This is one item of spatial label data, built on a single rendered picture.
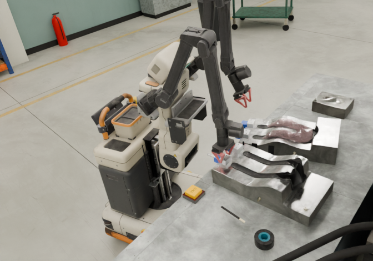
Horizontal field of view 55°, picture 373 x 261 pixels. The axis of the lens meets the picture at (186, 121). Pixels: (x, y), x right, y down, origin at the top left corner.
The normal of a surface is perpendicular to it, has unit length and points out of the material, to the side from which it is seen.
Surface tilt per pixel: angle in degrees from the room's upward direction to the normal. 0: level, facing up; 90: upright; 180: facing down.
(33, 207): 0
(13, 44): 90
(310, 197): 0
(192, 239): 0
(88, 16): 90
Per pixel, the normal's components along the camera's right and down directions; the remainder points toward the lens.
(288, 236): -0.11, -0.84
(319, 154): -0.39, 0.53
